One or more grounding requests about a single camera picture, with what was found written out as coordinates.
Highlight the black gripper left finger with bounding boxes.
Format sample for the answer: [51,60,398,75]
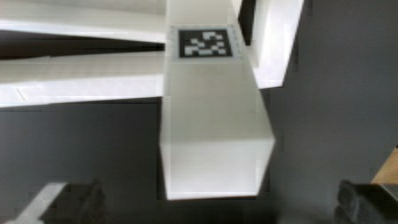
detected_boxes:
[11,180,106,224]

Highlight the white desk tabletop tray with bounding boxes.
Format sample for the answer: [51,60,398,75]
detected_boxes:
[0,0,247,43]

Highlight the white L-shaped obstacle wall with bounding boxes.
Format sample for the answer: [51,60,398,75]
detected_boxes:
[0,0,304,107]

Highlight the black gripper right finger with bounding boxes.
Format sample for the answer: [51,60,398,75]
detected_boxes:
[334,180,398,224]

